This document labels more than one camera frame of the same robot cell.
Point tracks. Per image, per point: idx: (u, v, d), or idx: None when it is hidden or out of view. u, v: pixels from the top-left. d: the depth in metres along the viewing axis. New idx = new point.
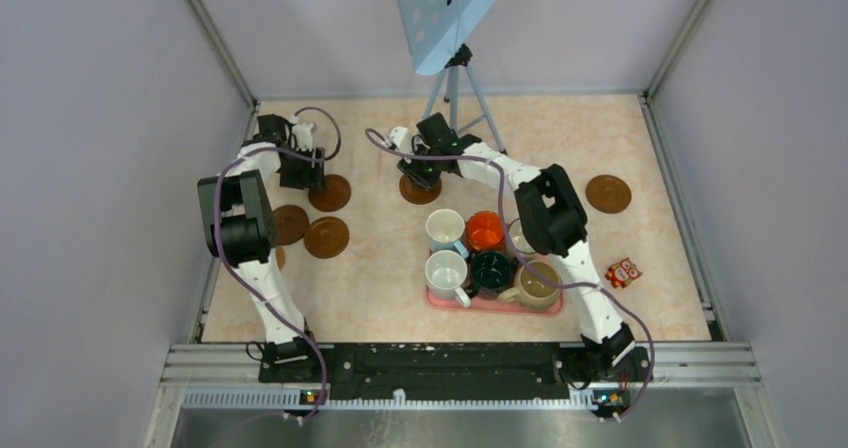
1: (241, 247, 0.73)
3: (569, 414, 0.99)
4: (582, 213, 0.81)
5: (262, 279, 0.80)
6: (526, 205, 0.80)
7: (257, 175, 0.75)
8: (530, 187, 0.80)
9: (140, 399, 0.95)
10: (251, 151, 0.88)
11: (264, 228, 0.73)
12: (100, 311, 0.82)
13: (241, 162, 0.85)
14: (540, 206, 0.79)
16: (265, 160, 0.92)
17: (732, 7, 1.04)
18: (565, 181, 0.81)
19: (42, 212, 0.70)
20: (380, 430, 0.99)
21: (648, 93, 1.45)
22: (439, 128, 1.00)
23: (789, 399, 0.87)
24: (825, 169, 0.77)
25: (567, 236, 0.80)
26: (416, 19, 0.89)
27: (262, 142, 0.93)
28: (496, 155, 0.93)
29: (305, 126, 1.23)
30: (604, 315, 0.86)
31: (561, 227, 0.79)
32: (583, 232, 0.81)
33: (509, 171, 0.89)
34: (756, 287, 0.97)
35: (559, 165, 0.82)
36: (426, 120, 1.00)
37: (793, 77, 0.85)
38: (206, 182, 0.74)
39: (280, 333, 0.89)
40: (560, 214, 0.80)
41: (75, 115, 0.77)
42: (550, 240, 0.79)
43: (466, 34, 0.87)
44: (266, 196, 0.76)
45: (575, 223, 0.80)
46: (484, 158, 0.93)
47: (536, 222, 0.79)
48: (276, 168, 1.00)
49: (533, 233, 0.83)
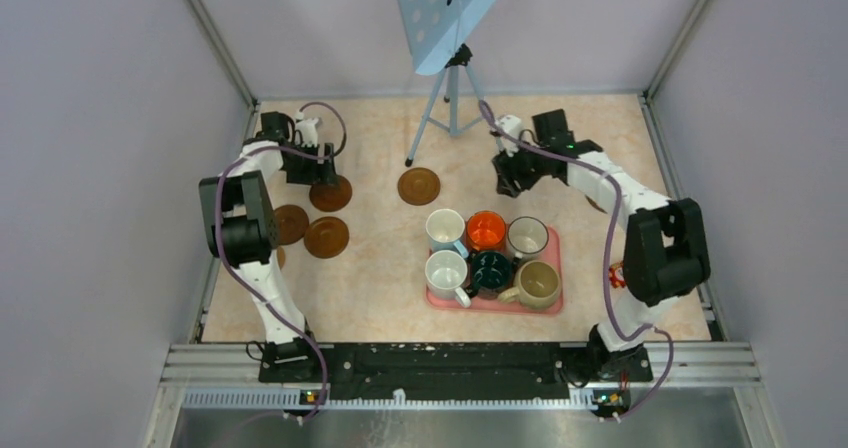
1: (242, 248, 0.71)
3: (569, 414, 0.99)
4: (704, 269, 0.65)
5: (263, 280, 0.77)
6: (638, 238, 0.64)
7: (259, 176, 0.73)
8: (652, 218, 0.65)
9: (140, 399, 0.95)
10: (254, 150, 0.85)
11: (265, 229, 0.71)
12: (100, 311, 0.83)
13: (244, 161, 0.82)
14: (654, 244, 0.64)
16: (267, 159, 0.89)
17: (731, 7, 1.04)
18: (697, 225, 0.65)
19: (42, 210, 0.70)
20: (380, 429, 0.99)
21: (648, 93, 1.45)
22: (557, 126, 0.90)
23: (790, 399, 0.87)
24: (824, 169, 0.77)
25: (674, 290, 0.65)
26: (416, 19, 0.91)
27: (264, 141, 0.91)
28: (617, 169, 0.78)
29: (311, 123, 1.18)
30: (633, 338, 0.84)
31: (672, 280, 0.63)
32: (690, 290, 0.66)
33: (629, 192, 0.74)
34: (757, 287, 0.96)
35: (696, 202, 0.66)
36: (547, 115, 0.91)
37: (793, 77, 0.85)
38: (207, 181, 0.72)
39: (280, 333, 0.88)
40: (677, 261, 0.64)
41: (75, 114, 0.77)
42: (651, 291, 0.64)
43: (466, 34, 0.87)
44: (268, 197, 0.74)
45: (691, 279, 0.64)
46: (602, 169, 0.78)
47: (643, 263, 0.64)
48: (279, 167, 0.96)
49: (632, 270, 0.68)
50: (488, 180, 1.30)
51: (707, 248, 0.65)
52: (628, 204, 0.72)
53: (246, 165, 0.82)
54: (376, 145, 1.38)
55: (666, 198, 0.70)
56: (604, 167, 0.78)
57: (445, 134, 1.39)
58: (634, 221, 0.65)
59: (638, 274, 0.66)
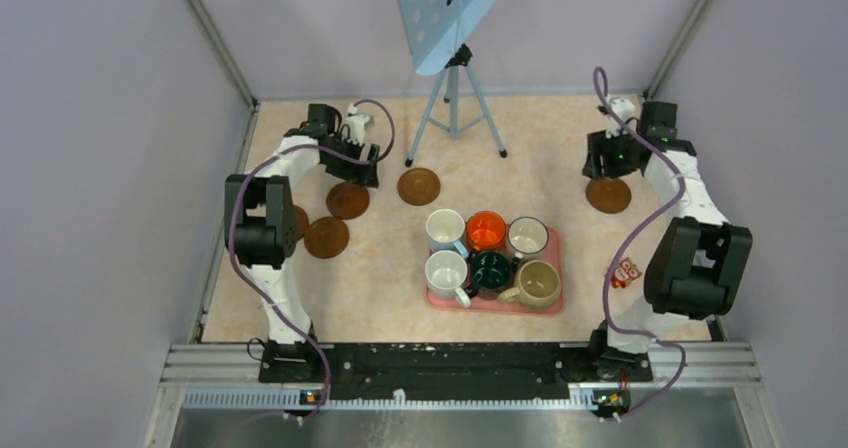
1: (253, 251, 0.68)
3: (569, 414, 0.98)
4: (725, 301, 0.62)
5: (273, 284, 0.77)
6: (672, 242, 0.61)
7: (286, 182, 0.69)
8: (696, 233, 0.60)
9: (140, 399, 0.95)
10: (288, 147, 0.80)
11: (282, 237, 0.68)
12: (99, 312, 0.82)
13: (276, 158, 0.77)
14: (687, 256, 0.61)
16: (302, 158, 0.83)
17: (731, 8, 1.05)
18: (739, 259, 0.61)
19: (42, 210, 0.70)
20: (380, 430, 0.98)
21: (648, 93, 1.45)
22: (661, 119, 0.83)
23: (791, 399, 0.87)
24: (824, 169, 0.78)
25: (683, 306, 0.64)
26: (416, 19, 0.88)
27: (304, 138, 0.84)
28: (696, 176, 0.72)
29: (360, 120, 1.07)
30: (634, 342, 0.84)
31: (686, 295, 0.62)
32: (701, 315, 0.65)
33: (690, 199, 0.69)
34: (757, 287, 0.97)
35: (752, 238, 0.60)
36: (654, 104, 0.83)
37: (793, 77, 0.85)
38: (234, 177, 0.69)
39: (283, 334, 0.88)
40: (700, 280, 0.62)
41: (75, 113, 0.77)
42: (660, 296, 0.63)
43: (466, 34, 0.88)
44: (292, 203, 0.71)
45: (707, 304, 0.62)
46: (678, 166, 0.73)
47: (665, 269, 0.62)
48: (313, 165, 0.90)
49: (653, 269, 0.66)
50: (489, 180, 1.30)
51: (737, 283, 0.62)
52: (683, 205, 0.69)
53: (277, 164, 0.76)
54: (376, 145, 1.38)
55: (725, 221, 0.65)
56: (681, 165, 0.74)
57: (445, 135, 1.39)
58: (674, 226, 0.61)
59: (657, 275, 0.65)
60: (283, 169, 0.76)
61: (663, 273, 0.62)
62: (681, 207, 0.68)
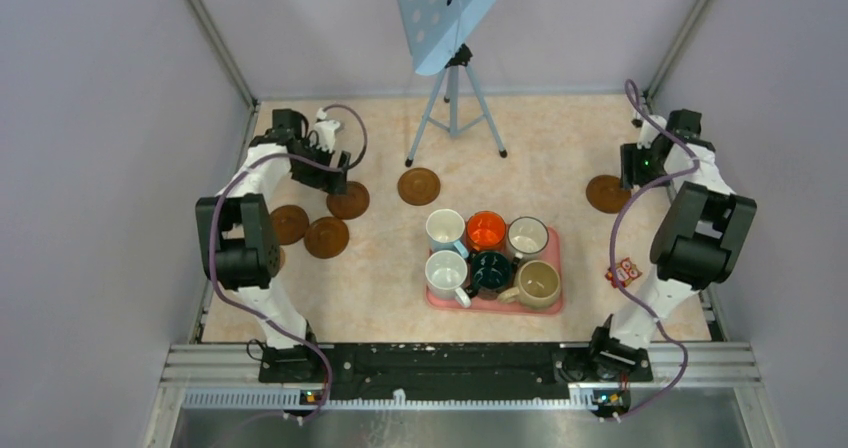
1: (238, 274, 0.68)
3: (569, 414, 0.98)
4: (725, 267, 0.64)
5: (263, 302, 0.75)
6: (679, 202, 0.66)
7: (261, 200, 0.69)
8: (703, 195, 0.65)
9: (140, 399, 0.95)
10: (257, 161, 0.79)
11: (264, 256, 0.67)
12: (99, 312, 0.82)
13: (246, 174, 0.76)
14: (692, 216, 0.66)
16: (272, 169, 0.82)
17: (731, 8, 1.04)
18: (742, 224, 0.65)
19: (43, 210, 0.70)
20: (380, 430, 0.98)
21: (648, 92, 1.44)
22: (685, 125, 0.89)
23: (791, 399, 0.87)
24: (824, 169, 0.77)
25: (685, 269, 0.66)
26: (416, 19, 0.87)
27: (271, 146, 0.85)
28: (711, 162, 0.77)
29: (329, 125, 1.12)
30: (634, 331, 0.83)
31: (689, 255, 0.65)
32: (703, 281, 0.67)
33: (702, 174, 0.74)
34: (757, 287, 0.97)
35: (755, 207, 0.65)
36: (680, 111, 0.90)
37: (793, 77, 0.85)
38: (206, 201, 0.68)
39: (280, 341, 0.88)
40: (703, 243, 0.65)
41: (75, 114, 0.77)
42: (664, 254, 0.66)
43: (466, 34, 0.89)
44: (269, 221, 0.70)
45: (707, 269, 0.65)
46: (697, 152, 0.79)
47: (671, 227, 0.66)
48: (285, 172, 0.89)
49: (659, 235, 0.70)
50: (489, 180, 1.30)
51: (738, 249, 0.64)
52: (697, 177, 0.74)
53: (247, 179, 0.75)
54: (376, 145, 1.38)
55: (732, 192, 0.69)
56: (698, 152, 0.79)
57: (445, 134, 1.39)
58: (684, 186, 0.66)
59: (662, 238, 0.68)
60: (254, 185, 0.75)
61: (669, 231, 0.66)
62: (695, 179, 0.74)
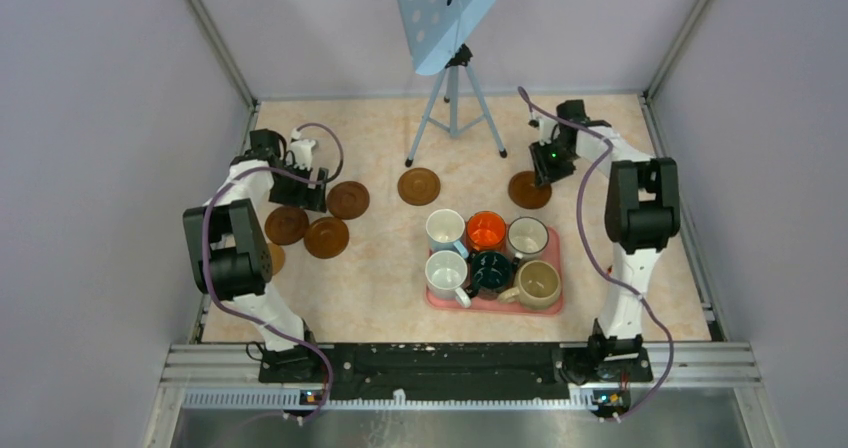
1: (232, 283, 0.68)
3: (569, 414, 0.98)
4: (675, 222, 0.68)
5: (260, 309, 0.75)
6: (616, 180, 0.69)
7: (249, 204, 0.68)
8: (632, 167, 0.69)
9: (140, 399, 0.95)
10: (241, 172, 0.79)
11: (258, 262, 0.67)
12: (100, 314, 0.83)
13: (231, 185, 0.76)
14: (632, 189, 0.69)
16: (257, 180, 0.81)
17: (730, 8, 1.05)
18: (672, 177, 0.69)
19: (42, 213, 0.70)
20: (380, 430, 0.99)
21: (648, 93, 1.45)
22: (574, 113, 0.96)
23: (790, 400, 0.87)
24: (823, 170, 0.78)
25: (644, 236, 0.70)
26: (416, 19, 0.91)
27: (254, 161, 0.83)
28: (617, 136, 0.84)
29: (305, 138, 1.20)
30: (626, 319, 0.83)
31: (643, 223, 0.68)
32: (662, 241, 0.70)
33: (619, 149, 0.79)
34: (756, 288, 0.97)
35: (676, 161, 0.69)
36: (567, 103, 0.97)
37: (793, 78, 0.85)
38: (193, 211, 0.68)
39: (279, 343, 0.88)
40: (649, 210, 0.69)
41: (77, 114, 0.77)
42: (622, 231, 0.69)
43: (466, 34, 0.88)
44: (259, 226, 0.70)
45: (660, 229, 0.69)
46: (602, 133, 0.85)
47: (619, 204, 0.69)
48: (270, 186, 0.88)
49: (610, 212, 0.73)
50: (488, 180, 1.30)
51: (679, 201, 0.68)
52: (616, 157, 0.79)
53: (233, 189, 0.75)
54: (376, 145, 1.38)
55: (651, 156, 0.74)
56: (606, 134, 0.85)
57: (445, 134, 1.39)
58: (615, 168, 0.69)
59: (615, 216, 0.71)
60: (240, 194, 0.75)
61: (618, 209, 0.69)
62: (614, 156, 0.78)
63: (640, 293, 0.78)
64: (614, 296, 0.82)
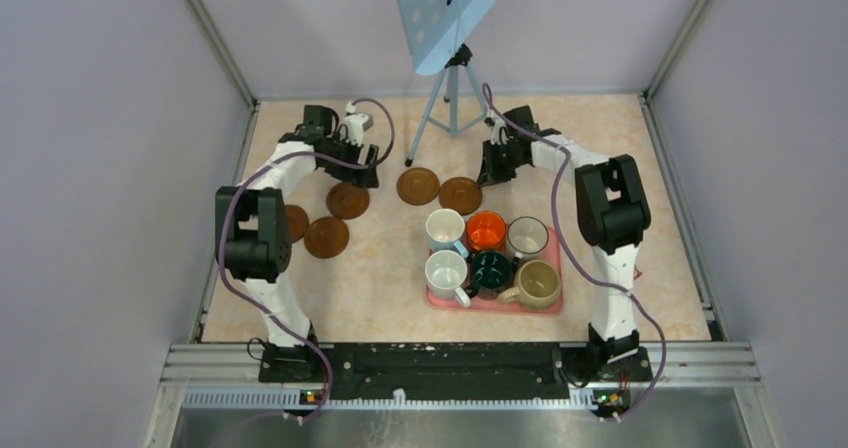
1: (245, 265, 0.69)
3: (569, 414, 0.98)
4: (646, 215, 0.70)
5: (268, 296, 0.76)
6: (584, 186, 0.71)
7: (279, 195, 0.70)
8: (596, 171, 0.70)
9: (140, 399, 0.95)
10: (281, 157, 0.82)
11: (274, 252, 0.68)
12: (100, 314, 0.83)
13: (270, 168, 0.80)
14: (600, 192, 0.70)
16: (297, 164, 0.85)
17: (730, 8, 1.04)
18: (634, 173, 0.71)
19: (41, 213, 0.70)
20: (380, 430, 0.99)
21: (648, 93, 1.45)
22: (524, 120, 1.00)
23: (791, 399, 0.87)
24: (823, 170, 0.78)
25: (621, 235, 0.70)
26: (416, 19, 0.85)
27: (298, 144, 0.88)
28: (568, 141, 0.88)
29: (359, 118, 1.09)
30: (620, 318, 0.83)
31: (618, 222, 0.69)
32: (638, 235, 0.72)
33: (575, 155, 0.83)
34: (757, 288, 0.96)
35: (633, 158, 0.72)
36: (514, 110, 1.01)
37: (793, 78, 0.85)
38: (225, 190, 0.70)
39: (281, 338, 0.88)
40: (620, 208, 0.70)
41: (76, 114, 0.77)
42: (601, 234, 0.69)
43: (466, 34, 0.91)
44: (284, 215, 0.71)
45: (634, 223, 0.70)
46: (557, 142, 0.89)
47: (591, 208, 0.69)
48: (309, 170, 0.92)
49: (584, 217, 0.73)
50: None
51: (644, 194, 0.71)
52: (575, 163, 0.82)
53: (269, 174, 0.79)
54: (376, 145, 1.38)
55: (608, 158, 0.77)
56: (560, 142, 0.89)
57: (445, 134, 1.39)
58: (581, 174, 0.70)
59: (589, 221, 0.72)
60: (275, 180, 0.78)
61: (592, 213, 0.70)
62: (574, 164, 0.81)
63: (630, 290, 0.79)
64: (605, 297, 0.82)
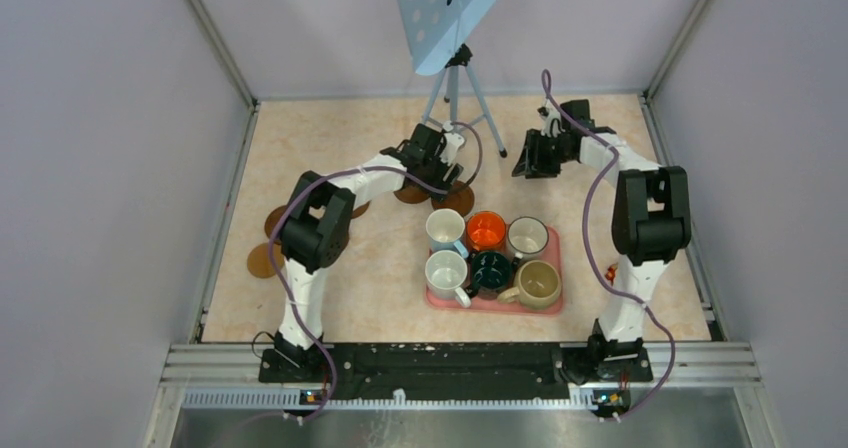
1: (294, 247, 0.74)
3: (569, 414, 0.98)
4: (686, 233, 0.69)
5: (299, 285, 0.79)
6: (625, 191, 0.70)
7: (352, 199, 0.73)
8: (641, 179, 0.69)
9: (140, 400, 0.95)
10: (373, 166, 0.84)
11: (322, 247, 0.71)
12: (99, 315, 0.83)
13: (357, 172, 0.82)
14: (641, 199, 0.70)
16: (385, 179, 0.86)
17: (730, 8, 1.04)
18: (682, 189, 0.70)
19: (41, 213, 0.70)
20: (380, 430, 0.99)
21: (648, 93, 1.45)
22: (580, 114, 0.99)
23: (791, 400, 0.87)
24: (822, 171, 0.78)
25: (653, 248, 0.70)
26: (416, 18, 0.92)
27: (392, 161, 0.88)
28: (621, 143, 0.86)
29: (456, 140, 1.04)
30: (628, 324, 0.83)
31: (652, 234, 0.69)
32: (671, 253, 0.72)
33: (625, 158, 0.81)
34: (757, 288, 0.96)
35: (685, 172, 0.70)
36: (571, 103, 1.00)
37: (793, 78, 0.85)
38: (311, 174, 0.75)
39: (291, 333, 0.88)
40: (662, 221, 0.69)
41: (76, 113, 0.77)
42: (632, 242, 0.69)
43: (466, 34, 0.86)
44: (348, 219, 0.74)
45: (670, 239, 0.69)
46: (608, 141, 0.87)
47: (628, 215, 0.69)
48: (394, 188, 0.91)
49: (618, 224, 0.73)
50: (489, 180, 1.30)
51: (689, 214, 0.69)
52: (622, 166, 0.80)
53: (355, 177, 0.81)
54: (375, 145, 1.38)
55: (660, 166, 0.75)
56: (613, 142, 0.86)
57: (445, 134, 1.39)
58: (623, 177, 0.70)
59: (623, 228, 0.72)
60: (357, 184, 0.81)
61: (627, 219, 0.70)
62: (621, 164, 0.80)
63: (644, 302, 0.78)
64: (617, 303, 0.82)
